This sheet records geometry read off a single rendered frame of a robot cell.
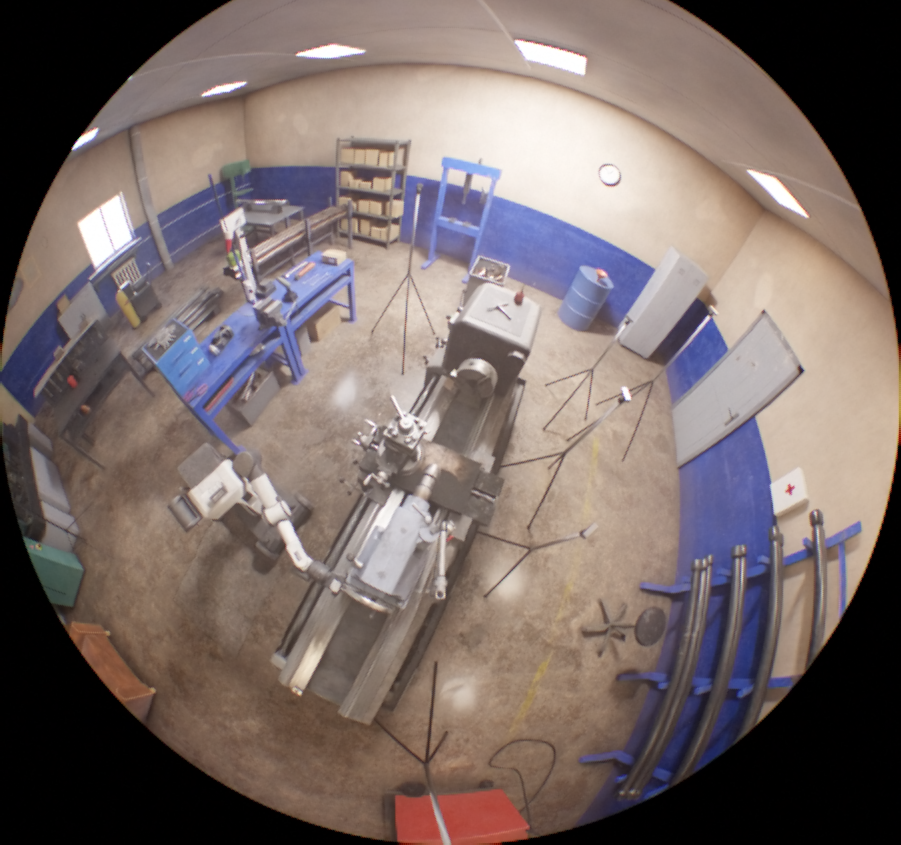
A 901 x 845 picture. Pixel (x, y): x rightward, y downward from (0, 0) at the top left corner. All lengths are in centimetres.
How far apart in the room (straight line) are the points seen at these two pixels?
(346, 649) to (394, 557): 75
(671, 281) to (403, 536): 443
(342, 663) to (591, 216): 538
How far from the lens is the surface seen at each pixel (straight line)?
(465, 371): 169
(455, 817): 292
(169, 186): 756
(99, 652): 386
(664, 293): 470
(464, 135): 490
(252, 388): 300
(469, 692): 271
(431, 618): 206
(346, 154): 555
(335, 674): 185
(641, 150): 473
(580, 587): 292
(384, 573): 126
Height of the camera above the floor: 242
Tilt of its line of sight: 53 degrees down
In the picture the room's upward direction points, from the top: 16 degrees clockwise
